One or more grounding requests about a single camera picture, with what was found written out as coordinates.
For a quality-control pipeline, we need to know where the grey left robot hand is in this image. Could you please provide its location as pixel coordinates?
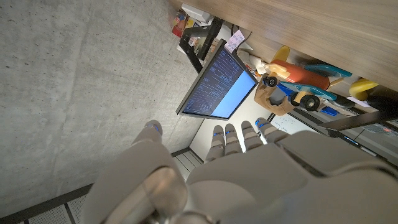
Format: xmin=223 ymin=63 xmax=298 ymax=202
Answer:
xmin=81 ymin=117 xmax=398 ymax=224

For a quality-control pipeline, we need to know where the whiteboard with writing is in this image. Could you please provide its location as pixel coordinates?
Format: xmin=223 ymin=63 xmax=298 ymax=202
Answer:
xmin=269 ymin=113 xmax=321 ymax=135

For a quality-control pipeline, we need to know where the black computer monitor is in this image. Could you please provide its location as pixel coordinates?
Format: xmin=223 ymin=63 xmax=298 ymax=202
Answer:
xmin=175 ymin=39 xmax=259 ymax=121

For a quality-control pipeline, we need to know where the black laptop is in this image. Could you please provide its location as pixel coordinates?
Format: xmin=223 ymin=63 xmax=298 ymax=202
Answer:
xmin=318 ymin=93 xmax=398 ymax=133

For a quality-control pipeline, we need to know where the colourful wooden toy airplane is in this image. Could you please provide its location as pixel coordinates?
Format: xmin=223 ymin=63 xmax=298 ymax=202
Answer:
xmin=262 ymin=45 xmax=357 ymax=112

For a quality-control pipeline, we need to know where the crumpled white tissue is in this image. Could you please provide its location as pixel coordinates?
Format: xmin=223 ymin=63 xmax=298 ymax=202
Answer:
xmin=244 ymin=51 xmax=269 ymax=75

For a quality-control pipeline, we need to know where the yellow banana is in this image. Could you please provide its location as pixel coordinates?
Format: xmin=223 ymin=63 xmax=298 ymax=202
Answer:
xmin=348 ymin=78 xmax=379 ymax=101

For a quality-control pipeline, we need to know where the white sticky note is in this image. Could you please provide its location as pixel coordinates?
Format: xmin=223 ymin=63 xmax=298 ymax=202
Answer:
xmin=224 ymin=29 xmax=246 ymax=54

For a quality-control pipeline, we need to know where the red snack box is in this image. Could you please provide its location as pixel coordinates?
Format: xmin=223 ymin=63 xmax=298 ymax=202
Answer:
xmin=171 ymin=8 xmax=195 ymax=39

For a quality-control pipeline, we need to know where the white flat box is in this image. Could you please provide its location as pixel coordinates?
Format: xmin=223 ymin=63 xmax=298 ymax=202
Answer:
xmin=181 ymin=2 xmax=214 ymax=24

